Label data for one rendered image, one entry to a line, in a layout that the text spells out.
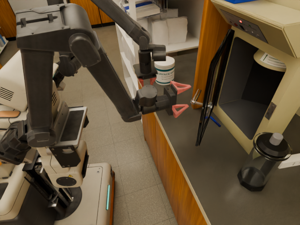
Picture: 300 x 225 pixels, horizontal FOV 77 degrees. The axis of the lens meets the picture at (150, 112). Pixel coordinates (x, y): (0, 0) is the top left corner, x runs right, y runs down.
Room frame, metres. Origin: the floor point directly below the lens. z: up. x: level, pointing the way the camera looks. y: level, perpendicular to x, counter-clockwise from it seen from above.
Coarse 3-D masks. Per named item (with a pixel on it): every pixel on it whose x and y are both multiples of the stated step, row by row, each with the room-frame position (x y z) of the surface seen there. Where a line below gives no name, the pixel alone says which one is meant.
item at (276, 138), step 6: (258, 138) 0.38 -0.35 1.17; (264, 138) 0.37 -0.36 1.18; (270, 138) 0.36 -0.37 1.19; (276, 138) 0.35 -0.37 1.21; (282, 138) 0.34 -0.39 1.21; (258, 144) 0.36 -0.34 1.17; (264, 144) 0.35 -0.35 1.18; (270, 144) 0.35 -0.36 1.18; (276, 144) 0.34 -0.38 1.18; (282, 144) 0.34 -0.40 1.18; (264, 150) 0.33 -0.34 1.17; (270, 150) 0.33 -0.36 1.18; (276, 150) 0.32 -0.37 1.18; (282, 150) 0.32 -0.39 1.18; (288, 150) 0.33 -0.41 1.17; (276, 156) 0.31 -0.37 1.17; (282, 156) 0.31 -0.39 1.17
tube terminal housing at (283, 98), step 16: (272, 0) 0.62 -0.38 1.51; (288, 0) 0.57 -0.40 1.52; (240, 32) 0.71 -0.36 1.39; (272, 48) 0.56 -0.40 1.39; (288, 64) 0.49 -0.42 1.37; (288, 80) 0.47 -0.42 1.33; (288, 96) 0.46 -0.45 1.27; (224, 112) 0.68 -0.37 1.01; (288, 112) 0.47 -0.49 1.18; (272, 128) 0.47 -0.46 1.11; (240, 144) 0.53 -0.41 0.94
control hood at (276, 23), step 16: (224, 0) 0.67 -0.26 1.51; (256, 0) 0.65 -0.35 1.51; (224, 16) 0.73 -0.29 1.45; (240, 16) 0.59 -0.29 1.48; (256, 16) 0.51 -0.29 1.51; (272, 16) 0.49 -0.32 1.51; (288, 16) 0.49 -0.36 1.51; (272, 32) 0.48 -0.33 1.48; (288, 32) 0.43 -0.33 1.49; (288, 48) 0.45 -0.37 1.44
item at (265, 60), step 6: (258, 54) 0.63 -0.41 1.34; (264, 54) 0.60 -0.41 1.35; (258, 60) 0.61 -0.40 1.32; (264, 60) 0.59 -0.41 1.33; (270, 60) 0.57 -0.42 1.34; (276, 60) 0.56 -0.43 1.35; (264, 66) 0.58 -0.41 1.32; (270, 66) 0.56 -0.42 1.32; (276, 66) 0.55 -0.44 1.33; (282, 66) 0.55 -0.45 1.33
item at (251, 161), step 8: (256, 136) 0.39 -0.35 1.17; (256, 144) 0.36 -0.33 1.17; (288, 144) 0.35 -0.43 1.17; (256, 152) 0.35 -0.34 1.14; (264, 152) 0.33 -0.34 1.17; (248, 160) 0.36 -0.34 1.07; (256, 160) 0.34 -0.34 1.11; (264, 160) 0.32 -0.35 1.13; (272, 160) 0.31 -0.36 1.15; (248, 168) 0.35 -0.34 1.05; (256, 168) 0.33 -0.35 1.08; (264, 168) 0.31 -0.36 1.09; (272, 168) 0.31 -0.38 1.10; (248, 176) 0.33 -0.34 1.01; (256, 176) 0.32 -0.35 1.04; (264, 176) 0.31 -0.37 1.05; (256, 184) 0.31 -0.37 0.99; (264, 184) 0.31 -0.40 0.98
